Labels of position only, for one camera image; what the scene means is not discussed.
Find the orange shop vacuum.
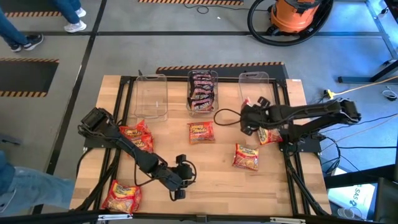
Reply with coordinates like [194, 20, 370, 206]
[247, 0, 335, 47]
[269, 0, 323, 34]

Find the black floor beam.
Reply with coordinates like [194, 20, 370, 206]
[323, 164, 398, 189]

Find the black gantry bar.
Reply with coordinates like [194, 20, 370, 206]
[0, 208, 398, 224]

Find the orange Saucy Noods packet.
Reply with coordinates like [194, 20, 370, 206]
[119, 119, 152, 140]
[130, 134, 155, 154]
[187, 120, 216, 145]

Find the black floor stand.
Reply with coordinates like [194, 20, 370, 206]
[337, 58, 398, 84]

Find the clear plastic bin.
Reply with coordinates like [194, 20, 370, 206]
[185, 70, 220, 118]
[133, 73, 169, 121]
[238, 71, 276, 108]

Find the gray floor object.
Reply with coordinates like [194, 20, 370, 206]
[0, 133, 23, 147]

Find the black table frame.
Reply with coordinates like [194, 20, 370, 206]
[70, 74, 332, 218]

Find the black looped gripper cable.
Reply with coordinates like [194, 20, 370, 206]
[213, 108, 245, 127]

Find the coiled white cable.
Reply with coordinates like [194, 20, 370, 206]
[381, 86, 398, 102]

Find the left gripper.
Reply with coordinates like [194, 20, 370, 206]
[169, 154, 198, 201]

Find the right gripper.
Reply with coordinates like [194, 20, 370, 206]
[241, 96, 274, 136]

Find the white printed sign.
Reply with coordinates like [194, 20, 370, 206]
[327, 183, 376, 218]

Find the black hazard-striped floor mat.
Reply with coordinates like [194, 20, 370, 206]
[0, 57, 60, 98]
[155, 61, 289, 80]
[0, 0, 78, 18]
[137, 0, 244, 6]

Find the yellow extension cord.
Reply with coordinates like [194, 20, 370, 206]
[322, 75, 398, 100]

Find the person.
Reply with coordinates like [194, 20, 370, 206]
[0, 151, 75, 218]
[51, 0, 88, 34]
[0, 6, 45, 53]

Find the silver metal bracket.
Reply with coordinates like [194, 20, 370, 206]
[269, 217, 307, 224]
[97, 213, 134, 222]

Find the clear plastic cup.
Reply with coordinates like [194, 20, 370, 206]
[337, 207, 358, 220]

